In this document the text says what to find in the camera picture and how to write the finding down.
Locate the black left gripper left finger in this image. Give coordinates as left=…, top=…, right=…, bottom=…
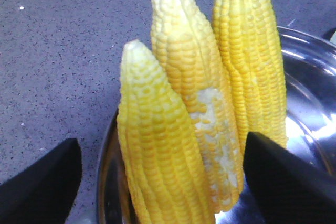
left=1, top=138, right=82, bottom=223

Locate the green electric cooking pot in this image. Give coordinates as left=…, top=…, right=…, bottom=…
left=93, top=27, right=335, bottom=223

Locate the corn cob with pale patch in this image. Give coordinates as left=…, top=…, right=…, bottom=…
left=151, top=0, right=244, bottom=213

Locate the tall yellow corn cob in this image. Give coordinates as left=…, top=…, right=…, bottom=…
left=212, top=0, right=288, bottom=147

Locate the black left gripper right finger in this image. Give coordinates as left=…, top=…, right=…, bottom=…
left=244, top=132, right=335, bottom=223

